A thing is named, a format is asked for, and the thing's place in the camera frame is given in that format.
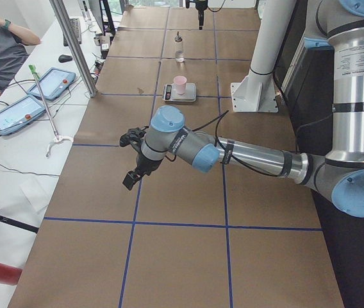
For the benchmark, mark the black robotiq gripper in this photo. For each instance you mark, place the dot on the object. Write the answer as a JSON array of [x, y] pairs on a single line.
[[144, 164]]

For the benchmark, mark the pink plastic cup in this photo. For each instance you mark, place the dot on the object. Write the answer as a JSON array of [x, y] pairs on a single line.
[[180, 84]]

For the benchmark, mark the clear glass sauce bottle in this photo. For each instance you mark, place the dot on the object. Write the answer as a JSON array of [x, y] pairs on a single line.
[[179, 48]]

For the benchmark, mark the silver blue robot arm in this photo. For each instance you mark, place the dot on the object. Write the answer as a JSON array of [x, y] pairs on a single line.
[[338, 176]]

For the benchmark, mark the grabber reacher stick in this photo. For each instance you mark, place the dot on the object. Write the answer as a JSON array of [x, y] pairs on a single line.
[[57, 137]]

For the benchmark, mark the upper teach pendant tablet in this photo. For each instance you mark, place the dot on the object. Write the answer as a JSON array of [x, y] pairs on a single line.
[[54, 82]]

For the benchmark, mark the teach pendant tablet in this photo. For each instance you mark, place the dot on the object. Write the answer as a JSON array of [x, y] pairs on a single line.
[[19, 114], [54, 82]]

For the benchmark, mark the lower teach pendant tablet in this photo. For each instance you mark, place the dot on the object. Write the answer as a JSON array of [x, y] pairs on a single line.
[[19, 114]]

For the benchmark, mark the black computer mouse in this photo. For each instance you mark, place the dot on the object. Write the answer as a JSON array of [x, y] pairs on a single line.
[[65, 58]]

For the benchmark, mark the black keyboard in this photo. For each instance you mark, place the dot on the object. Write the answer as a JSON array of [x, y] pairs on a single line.
[[76, 27]]

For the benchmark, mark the white pedestal column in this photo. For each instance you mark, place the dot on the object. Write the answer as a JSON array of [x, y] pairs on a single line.
[[256, 92]]

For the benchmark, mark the aluminium frame post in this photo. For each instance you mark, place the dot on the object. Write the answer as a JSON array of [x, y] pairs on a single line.
[[74, 46]]

